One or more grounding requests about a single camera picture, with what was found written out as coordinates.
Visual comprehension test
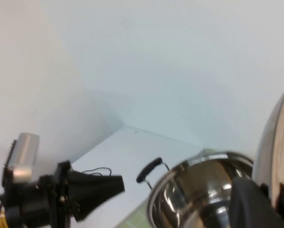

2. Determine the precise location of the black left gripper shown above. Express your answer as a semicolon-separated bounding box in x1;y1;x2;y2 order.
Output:
1;161;125;228

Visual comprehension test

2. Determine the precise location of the stainless steel cooking pot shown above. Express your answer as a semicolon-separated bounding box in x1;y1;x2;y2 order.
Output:
136;151;255;228

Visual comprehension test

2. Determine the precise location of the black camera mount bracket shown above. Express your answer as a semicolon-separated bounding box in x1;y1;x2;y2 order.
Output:
1;139;17;190

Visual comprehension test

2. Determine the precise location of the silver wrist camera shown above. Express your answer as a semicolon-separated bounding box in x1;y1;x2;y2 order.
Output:
8;132;40;183

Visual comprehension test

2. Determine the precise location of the thin black wire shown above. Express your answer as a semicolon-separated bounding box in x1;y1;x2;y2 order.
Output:
81;167;112;178

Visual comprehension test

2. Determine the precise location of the stainless steel pot lid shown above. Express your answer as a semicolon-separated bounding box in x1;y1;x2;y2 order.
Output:
251;75;284;214

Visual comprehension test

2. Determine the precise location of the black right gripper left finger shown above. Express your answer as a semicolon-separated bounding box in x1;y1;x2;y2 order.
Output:
230;177;284;228

